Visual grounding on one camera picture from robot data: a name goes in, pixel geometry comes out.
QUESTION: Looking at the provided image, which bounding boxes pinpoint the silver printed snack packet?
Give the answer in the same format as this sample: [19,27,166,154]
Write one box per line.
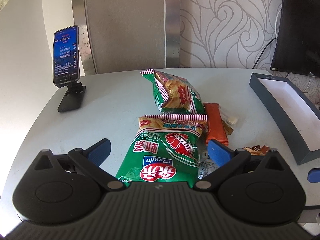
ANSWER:
[197,142,219,179]

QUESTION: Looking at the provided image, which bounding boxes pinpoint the brown gold candy wrapper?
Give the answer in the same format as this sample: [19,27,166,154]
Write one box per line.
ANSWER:
[243,145,270,156]

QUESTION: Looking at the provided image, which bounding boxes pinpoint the orange snack bar wrapper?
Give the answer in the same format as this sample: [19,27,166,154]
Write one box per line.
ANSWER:
[204,102,229,146]

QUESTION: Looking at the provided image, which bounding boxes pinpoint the white lollipop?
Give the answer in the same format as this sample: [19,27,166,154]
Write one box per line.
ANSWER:
[219,106,239,126]

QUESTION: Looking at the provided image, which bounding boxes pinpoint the green prawn cracker bag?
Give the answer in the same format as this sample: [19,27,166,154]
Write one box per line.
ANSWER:
[116,114,207,187]
[140,68,205,114]

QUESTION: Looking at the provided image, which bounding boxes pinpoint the brown wrapped biscuit packet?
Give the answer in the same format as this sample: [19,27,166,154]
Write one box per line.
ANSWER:
[222,120,234,135]

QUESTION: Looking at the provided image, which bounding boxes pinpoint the dark grey cardboard box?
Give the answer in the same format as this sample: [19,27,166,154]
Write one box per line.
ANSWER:
[249,73,319,165]

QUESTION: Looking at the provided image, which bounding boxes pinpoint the black phone stand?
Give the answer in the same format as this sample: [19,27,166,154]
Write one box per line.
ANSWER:
[57,82,86,113]

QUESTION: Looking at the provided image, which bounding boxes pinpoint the smartphone with lit screen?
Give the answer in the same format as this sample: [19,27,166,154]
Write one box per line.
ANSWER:
[53,25,80,88]

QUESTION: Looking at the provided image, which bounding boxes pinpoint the black television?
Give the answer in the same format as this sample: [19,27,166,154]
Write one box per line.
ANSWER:
[271,0,319,77]

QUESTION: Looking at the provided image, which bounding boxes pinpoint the metal framed wall panel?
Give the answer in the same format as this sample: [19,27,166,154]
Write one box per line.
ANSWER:
[72,0,180,75]

